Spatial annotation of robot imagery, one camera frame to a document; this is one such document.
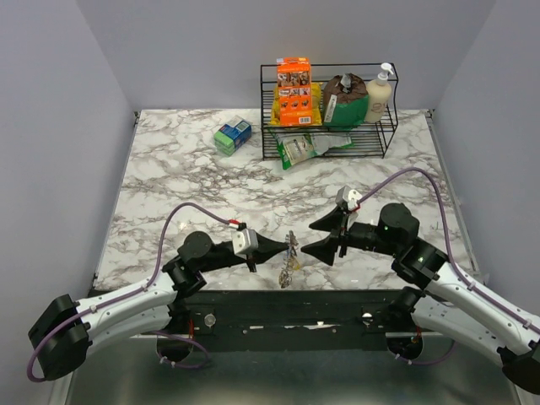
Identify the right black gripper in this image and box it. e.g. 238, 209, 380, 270
300, 204, 400, 266

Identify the metal disc with keyrings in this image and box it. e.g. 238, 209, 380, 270
278, 230, 301, 289

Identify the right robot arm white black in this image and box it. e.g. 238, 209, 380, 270
301, 202, 539, 394

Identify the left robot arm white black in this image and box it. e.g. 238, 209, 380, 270
27, 229, 288, 382

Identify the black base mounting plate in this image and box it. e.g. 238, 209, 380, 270
163, 287, 422, 353

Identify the silver green foil pouch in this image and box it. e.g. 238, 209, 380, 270
310, 134, 354, 155

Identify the green white pouch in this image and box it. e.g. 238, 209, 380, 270
270, 130, 317, 170

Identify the green sponge pack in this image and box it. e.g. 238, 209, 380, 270
213, 116, 252, 156

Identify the brown green coffee bag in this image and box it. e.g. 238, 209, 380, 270
322, 73, 369, 127

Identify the yellow snack bag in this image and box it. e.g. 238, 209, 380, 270
270, 82, 322, 126

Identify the cream lotion pump bottle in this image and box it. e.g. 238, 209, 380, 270
364, 62, 394, 123

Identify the orange cardboard box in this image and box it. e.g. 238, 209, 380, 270
277, 57, 313, 127

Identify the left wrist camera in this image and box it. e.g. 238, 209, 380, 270
231, 228, 258, 257

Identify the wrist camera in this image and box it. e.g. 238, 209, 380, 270
231, 228, 258, 257
335, 186, 362, 213

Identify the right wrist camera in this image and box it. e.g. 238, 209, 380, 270
335, 186, 362, 213

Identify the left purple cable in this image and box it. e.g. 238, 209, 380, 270
26, 202, 246, 383

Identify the purple cable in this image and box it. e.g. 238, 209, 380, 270
26, 202, 246, 383
354, 167, 540, 366

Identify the black wire shelf rack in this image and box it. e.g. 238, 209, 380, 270
259, 62, 400, 161

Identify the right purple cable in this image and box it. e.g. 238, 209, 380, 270
354, 167, 540, 366

